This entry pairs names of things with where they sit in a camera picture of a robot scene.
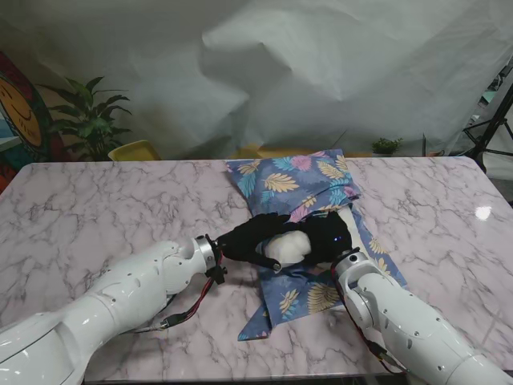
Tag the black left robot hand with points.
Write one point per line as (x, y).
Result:
(248, 240)

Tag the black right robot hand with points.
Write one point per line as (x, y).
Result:
(328, 240)

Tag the white pillow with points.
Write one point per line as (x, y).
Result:
(288, 246)

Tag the blue leaf-print pillowcase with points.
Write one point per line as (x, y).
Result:
(288, 180)

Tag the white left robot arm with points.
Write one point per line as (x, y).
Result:
(120, 305)

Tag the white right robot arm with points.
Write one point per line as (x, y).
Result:
(401, 317)

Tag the yellow wooden bench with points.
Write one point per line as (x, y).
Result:
(288, 152)

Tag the small green plant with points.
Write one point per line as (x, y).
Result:
(385, 146)

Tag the yellow chair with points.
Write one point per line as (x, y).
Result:
(134, 150)

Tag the white backdrop sheet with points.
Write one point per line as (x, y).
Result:
(280, 80)

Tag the large green potted plant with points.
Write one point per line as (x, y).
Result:
(90, 120)

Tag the black tripod stand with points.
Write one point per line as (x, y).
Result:
(495, 124)

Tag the colourful smiley face mural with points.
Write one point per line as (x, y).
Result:
(20, 116)

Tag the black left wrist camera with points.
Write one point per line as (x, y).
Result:
(218, 272)

